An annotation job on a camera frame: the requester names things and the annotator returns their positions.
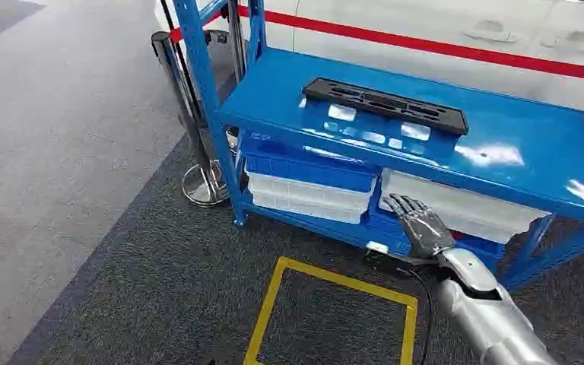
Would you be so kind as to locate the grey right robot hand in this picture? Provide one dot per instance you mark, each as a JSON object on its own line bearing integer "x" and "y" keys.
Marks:
{"x": 425, "y": 229}

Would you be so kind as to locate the black plastic slotted tray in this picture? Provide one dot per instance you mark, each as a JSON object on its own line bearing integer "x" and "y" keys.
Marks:
{"x": 387, "y": 103}

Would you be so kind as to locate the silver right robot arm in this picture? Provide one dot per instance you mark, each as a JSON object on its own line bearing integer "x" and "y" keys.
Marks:
{"x": 483, "y": 312}

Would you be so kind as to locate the white label tag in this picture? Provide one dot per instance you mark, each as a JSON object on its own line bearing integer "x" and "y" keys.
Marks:
{"x": 376, "y": 248}

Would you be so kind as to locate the white plastic crate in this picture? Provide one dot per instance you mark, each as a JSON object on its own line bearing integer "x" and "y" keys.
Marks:
{"x": 307, "y": 194}
{"x": 473, "y": 206}
{"x": 304, "y": 211}

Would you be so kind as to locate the blue metal shelf cart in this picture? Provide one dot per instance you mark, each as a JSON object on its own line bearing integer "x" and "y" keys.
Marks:
{"x": 498, "y": 131}

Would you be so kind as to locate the blue plastic crate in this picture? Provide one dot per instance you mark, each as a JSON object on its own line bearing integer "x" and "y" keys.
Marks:
{"x": 307, "y": 174}

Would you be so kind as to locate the red barrier belt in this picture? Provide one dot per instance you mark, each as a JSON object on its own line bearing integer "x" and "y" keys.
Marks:
{"x": 423, "y": 45}

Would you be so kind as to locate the chrome stanchion post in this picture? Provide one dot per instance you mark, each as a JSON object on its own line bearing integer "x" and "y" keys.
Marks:
{"x": 204, "y": 184}

